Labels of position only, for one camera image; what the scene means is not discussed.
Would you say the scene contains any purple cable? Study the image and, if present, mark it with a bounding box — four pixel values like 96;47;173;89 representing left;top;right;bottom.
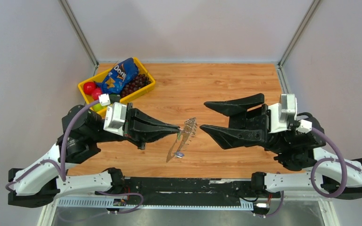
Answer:
5;93;111;193
296;119;362;199

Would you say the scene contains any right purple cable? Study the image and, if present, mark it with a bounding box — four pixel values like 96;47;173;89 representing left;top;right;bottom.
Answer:
296;119;362;199

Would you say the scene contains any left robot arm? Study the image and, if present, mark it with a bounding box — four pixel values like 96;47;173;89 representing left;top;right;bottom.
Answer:
6;102;180;208

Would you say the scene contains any white slotted cable duct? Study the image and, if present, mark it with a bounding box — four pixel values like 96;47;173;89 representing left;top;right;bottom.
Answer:
57;196;254;211

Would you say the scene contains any pink red apple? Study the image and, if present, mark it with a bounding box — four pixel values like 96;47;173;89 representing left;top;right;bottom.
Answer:
91;88;103;100

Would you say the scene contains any blue Doritos chip bag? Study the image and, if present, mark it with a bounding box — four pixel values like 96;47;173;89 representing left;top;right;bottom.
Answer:
96;57;139;94

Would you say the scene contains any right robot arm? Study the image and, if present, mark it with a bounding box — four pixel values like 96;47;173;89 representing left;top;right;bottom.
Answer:
201;93;362;200

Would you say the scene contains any blue key tag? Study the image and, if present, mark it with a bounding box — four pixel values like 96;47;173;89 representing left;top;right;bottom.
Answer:
174;152;184;158

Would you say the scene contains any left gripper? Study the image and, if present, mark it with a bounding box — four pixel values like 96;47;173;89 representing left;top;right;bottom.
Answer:
90;102;180;149

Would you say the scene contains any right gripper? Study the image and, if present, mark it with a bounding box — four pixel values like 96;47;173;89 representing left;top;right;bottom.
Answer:
197;93;288;154

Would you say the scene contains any metal keyring holder plate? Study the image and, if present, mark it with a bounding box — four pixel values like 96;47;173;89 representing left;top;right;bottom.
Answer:
166;117;197;163

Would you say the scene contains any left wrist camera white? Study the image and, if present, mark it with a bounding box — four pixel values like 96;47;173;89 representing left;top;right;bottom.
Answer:
103;102;127;136

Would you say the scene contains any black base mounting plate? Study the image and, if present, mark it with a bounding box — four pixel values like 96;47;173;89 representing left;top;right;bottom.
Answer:
95;168;281;207

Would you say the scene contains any dark purple grapes bunch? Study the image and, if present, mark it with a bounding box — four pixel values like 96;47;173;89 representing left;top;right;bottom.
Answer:
120;74;151;98

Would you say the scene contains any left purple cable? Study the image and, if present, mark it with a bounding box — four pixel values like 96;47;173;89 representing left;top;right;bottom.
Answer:
5;93;111;193

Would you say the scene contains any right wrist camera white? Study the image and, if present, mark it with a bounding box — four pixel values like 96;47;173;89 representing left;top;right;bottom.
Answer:
268;94;297;134

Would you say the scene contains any yellow plastic bin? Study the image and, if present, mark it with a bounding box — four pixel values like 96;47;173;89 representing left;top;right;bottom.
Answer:
78;57;156;104

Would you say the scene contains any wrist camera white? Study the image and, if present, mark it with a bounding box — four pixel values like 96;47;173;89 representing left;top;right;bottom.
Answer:
268;94;297;134
103;102;127;136

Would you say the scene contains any light green apple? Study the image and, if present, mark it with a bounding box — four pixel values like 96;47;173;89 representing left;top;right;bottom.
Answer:
92;103;104;112

